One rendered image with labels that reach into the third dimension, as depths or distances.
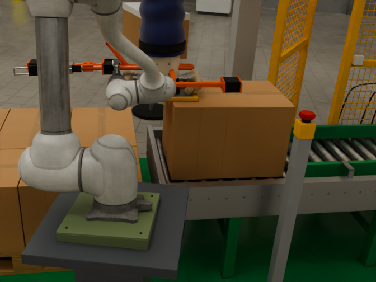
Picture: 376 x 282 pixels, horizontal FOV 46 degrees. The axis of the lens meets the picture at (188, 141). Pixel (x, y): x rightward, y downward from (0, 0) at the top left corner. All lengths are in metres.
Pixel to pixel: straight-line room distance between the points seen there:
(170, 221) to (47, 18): 0.80
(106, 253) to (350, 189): 1.40
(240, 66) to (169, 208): 1.83
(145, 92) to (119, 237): 0.63
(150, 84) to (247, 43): 1.59
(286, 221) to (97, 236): 0.98
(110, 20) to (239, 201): 1.13
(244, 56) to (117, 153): 2.00
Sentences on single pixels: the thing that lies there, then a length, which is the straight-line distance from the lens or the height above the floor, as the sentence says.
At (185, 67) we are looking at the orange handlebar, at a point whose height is 1.09.
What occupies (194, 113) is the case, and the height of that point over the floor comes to 0.92.
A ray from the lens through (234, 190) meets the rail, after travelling 2.19.
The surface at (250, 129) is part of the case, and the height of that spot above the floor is 0.83.
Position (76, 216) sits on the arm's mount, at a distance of 1.62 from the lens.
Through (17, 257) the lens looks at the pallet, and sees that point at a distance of 2.54.
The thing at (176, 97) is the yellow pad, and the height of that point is 0.97.
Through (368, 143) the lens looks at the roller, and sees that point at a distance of 3.04.
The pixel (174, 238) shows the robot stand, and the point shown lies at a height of 0.75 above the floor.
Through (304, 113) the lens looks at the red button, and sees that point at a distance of 1.93.
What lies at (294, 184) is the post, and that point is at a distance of 2.06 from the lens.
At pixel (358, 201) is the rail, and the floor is 0.47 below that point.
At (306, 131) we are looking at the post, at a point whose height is 0.97.
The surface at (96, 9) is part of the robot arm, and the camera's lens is 1.51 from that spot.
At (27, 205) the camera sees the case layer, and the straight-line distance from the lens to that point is 2.34.
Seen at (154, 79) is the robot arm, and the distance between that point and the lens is 1.80.
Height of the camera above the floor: 1.72
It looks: 26 degrees down
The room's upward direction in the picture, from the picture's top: 4 degrees clockwise
